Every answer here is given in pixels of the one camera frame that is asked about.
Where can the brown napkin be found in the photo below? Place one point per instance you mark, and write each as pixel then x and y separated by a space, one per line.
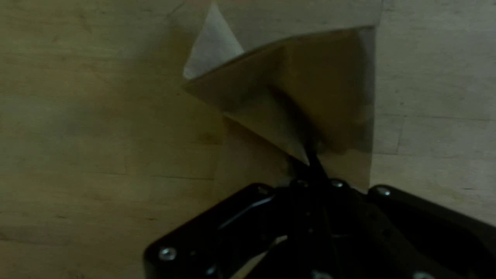
pixel 320 82

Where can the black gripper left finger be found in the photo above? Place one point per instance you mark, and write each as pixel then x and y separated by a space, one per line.
pixel 242 232

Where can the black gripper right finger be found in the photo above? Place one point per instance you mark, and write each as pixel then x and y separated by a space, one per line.
pixel 408 237

